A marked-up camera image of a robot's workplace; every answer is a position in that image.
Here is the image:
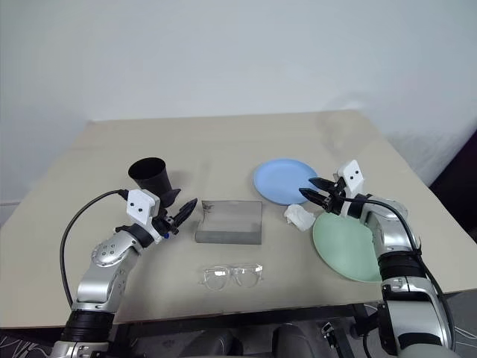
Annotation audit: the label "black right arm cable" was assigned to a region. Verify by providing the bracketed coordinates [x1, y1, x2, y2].
[344, 197, 458, 352]

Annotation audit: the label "light green plate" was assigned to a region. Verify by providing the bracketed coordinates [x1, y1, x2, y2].
[312, 211, 383, 283]

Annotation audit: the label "dark maroon furniture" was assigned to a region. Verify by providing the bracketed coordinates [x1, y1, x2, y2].
[428, 128, 477, 255]

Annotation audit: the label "light blue plate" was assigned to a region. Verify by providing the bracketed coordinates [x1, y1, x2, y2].
[253, 158, 320, 207]

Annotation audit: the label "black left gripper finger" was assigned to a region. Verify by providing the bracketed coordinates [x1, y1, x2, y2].
[178, 198, 198, 222]
[175, 203, 199, 227]

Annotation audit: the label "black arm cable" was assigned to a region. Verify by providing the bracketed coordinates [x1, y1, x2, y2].
[344, 197, 458, 352]
[58, 189, 130, 307]

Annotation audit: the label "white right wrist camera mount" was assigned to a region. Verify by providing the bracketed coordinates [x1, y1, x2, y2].
[334, 159, 365, 197]

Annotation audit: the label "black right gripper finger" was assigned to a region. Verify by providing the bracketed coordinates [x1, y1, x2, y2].
[309, 178, 335, 192]
[299, 189, 329, 210]

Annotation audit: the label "clear frame eyeglasses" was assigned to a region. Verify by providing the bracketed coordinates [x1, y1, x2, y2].
[198, 263, 266, 290]

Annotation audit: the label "black clamp under table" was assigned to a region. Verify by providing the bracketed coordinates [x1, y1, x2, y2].
[319, 321, 339, 351]

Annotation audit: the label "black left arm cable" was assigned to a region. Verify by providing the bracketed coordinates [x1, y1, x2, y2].
[58, 189, 130, 307]

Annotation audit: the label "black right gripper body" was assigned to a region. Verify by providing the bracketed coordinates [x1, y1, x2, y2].
[323, 178, 350, 216]

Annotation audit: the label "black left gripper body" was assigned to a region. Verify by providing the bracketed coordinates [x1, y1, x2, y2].
[154, 210, 180, 240]

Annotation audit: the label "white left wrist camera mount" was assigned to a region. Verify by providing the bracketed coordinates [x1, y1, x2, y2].
[125, 189, 167, 245]

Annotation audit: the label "black plastic cup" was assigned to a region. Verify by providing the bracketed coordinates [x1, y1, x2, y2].
[127, 157, 183, 210]

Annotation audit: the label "crumpled white tissue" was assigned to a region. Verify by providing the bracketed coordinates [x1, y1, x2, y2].
[282, 204, 315, 230]

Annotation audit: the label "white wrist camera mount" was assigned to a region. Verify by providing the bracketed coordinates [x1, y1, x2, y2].
[334, 159, 365, 197]
[125, 189, 167, 245]

